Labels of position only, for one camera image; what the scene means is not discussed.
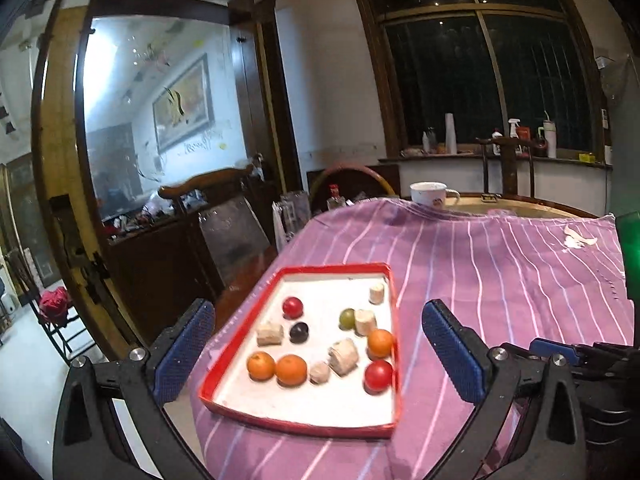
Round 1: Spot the carved wooden chair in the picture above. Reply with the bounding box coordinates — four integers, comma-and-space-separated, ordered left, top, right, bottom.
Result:
157, 165, 281, 301

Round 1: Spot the red cloth bundle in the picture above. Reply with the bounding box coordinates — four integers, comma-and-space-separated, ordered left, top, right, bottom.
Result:
39, 286, 73, 326

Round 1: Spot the white mug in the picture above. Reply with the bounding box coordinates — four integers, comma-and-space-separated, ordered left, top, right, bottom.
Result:
410, 181, 461, 209

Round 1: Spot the red-rimmed white tray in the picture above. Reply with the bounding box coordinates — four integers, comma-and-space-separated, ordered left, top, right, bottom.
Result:
199, 261, 403, 441

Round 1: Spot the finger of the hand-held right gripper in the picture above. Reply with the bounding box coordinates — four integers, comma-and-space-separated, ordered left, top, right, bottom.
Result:
530, 337, 582, 368

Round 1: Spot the purple striped tablecloth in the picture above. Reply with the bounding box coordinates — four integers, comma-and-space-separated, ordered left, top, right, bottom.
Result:
190, 197, 628, 480

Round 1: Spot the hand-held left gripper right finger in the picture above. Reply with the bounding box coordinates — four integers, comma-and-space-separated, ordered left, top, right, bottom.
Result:
421, 299, 586, 480

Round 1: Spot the dark wooden cabinet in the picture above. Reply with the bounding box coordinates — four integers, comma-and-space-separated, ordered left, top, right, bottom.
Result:
102, 215, 226, 356

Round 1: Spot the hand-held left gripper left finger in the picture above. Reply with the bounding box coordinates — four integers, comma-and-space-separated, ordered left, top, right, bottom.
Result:
52, 299, 216, 480

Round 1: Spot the grey textured panel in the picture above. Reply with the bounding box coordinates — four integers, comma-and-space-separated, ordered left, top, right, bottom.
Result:
199, 195, 271, 286

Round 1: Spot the orange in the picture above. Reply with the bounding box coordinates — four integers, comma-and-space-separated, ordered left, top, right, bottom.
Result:
367, 329, 395, 361
247, 351, 277, 381
275, 354, 308, 387

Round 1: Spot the dark framed window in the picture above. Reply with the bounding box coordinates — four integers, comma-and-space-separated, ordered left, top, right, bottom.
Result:
350, 0, 608, 161

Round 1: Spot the dark green object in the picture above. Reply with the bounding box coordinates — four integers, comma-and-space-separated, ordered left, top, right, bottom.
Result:
615, 211, 640, 301

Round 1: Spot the dark wooden chair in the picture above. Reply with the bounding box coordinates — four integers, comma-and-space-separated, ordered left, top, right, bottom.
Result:
475, 136, 537, 198

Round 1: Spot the clear plastic pitcher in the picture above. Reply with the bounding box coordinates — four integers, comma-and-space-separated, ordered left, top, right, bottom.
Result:
272, 191, 313, 251

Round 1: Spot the white tumbler with straw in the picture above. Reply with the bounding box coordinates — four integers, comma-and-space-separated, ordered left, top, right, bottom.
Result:
542, 112, 557, 158

